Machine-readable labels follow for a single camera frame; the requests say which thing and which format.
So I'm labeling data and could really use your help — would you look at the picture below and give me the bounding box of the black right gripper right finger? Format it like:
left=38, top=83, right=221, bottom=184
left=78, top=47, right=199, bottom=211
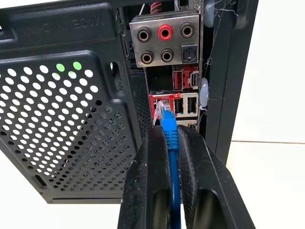
left=175, top=125, right=256, bottom=229

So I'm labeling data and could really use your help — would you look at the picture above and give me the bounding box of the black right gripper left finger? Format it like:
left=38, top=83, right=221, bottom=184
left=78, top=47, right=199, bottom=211
left=117, top=125, right=173, bottom=229

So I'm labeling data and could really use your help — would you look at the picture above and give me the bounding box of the blue ethernet cable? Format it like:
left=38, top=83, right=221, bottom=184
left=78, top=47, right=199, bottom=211
left=153, top=100, right=183, bottom=229

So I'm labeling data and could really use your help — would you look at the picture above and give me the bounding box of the black computer tower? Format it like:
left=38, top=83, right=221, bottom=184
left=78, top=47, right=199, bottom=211
left=0, top=0, right=260, bottom=205

